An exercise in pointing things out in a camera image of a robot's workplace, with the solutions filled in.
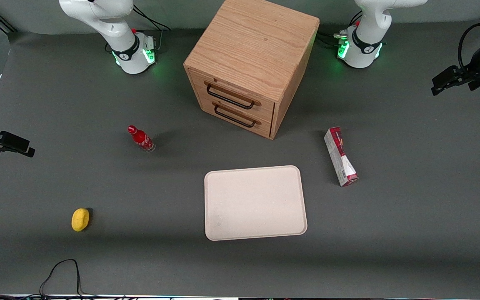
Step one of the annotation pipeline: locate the wooden drawer cabinet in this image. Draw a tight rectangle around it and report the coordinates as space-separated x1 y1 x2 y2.
183 0 320 140

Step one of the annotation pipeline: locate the beige plastic tray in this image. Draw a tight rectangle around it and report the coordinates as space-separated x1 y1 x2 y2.
204 165 308 242

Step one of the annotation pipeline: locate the black looped table cable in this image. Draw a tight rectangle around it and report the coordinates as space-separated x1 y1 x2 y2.
39 259 99 300

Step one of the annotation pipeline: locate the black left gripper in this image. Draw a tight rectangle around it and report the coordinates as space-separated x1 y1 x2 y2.
432 40 480 97

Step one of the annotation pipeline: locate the red tartan cookie box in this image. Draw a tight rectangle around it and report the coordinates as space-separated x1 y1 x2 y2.
323 127 359 187

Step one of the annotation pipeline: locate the black drawer handle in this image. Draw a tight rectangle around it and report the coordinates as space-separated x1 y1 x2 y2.
205 83 257 110
213 104 257 128

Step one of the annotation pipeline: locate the wooden drawer front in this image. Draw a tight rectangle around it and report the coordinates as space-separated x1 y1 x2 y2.
191 72 275 124
200 99 272 138

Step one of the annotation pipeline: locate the black left arm base cable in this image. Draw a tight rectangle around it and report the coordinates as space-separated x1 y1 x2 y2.
318 12 363 46

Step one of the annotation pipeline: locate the black right arm base cable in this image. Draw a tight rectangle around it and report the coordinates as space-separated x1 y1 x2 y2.
132 3 171 53

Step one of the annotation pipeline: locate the yellow lemon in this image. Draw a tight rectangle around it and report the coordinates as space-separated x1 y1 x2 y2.
71 208 90 232

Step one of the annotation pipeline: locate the red cola bottle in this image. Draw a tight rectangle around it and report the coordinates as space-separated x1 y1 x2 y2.
127 125 156 153

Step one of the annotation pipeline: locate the black arm base cable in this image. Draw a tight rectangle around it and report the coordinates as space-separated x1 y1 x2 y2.
132 3 171 53
318 12 363 46

